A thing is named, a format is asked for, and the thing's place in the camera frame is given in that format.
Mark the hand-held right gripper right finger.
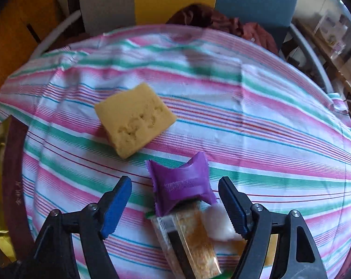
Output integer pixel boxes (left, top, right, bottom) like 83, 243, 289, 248
218, 176, 330, 279

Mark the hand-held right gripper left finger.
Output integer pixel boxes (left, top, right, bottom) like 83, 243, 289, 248
18, 176, 132, 279

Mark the clear snack packet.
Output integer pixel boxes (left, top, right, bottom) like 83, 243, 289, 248
145, 200, 224, 279

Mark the purple foil packet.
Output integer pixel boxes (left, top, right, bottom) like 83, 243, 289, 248
145, 151, 218, 216

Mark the yellow sponge block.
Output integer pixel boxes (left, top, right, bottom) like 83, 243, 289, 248
94, 83, 177, 160

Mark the gold tin box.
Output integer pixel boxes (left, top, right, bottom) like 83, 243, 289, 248
0, 116, 29, 263

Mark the striped tablecloth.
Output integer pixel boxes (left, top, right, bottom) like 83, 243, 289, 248
0, 23, 351, 279

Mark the dark red cloth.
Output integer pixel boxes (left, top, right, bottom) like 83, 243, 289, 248
165, 3, 278, 55

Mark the cluttered shelf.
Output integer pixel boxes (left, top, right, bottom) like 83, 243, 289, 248
290, 0, 351, 105

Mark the wooden cabinet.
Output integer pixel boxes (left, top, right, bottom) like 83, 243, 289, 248
0, 0, 66, 101

